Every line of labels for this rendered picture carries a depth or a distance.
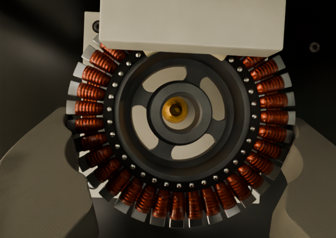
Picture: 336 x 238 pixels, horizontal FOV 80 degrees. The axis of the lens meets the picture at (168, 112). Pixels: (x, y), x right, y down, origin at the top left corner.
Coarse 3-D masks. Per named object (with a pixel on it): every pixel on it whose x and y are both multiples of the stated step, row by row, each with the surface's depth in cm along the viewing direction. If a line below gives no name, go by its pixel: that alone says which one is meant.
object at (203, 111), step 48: (96, 96) 9; (144, 96) 12; (192, 96) 10; (240, 96) 10; (288, 96) 10; (96, 144) 9; (240, 144) 10; (144, 192) 9; (192, 192) 10; (240, 192) 9
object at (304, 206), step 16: (288, 128) 10; (304, 128) 10; (288, 144) 10; (304, 144) 9; (320, 144) 9; (288, 160) 9; (304, 160) 8; (320, 160) 8; (288, 176) 9; (304, 176) 7; (320, 176) 7; (288, 192) 6; (304, 192) 6; (320, 192) 6; (288, 208) 6; (304, 208) 6; (320, 208) 6; (272, 224) 7; (288, 224) 6; (304, 224) 6; (320, 224) 6
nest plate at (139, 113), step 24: (96, 24) 16; (96, 48) 16; (168, 72) 16; (216, 96) 16; (144, 120) 16; (192, 120) 16; (144, 144) 16; (192, 144) 16; (96, 192) 16; (120, 192) 16
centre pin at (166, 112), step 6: (168, 102) 14; (174, 102) 14; (180, 102) 14; (162, 108) 14; (168, 108) 14; (174, 108) 14; (180, 108) 14; (186, 108) 14; (162, 114) 14; (168, 114) 14; (174, 114) 14; (180, 114) 14; (186, 114) 14; (168, 120) 14; (174, 120) 14; (180, 120) 14
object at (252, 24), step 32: (128, 0) 6; (160, 0) 6; (192, 0) 6; (224, 0) 6; (256, 0) 6; (128, 32) 6; (160, 32) 6; (192, 32) 6; (224, 32) 6; (256, 32) 6
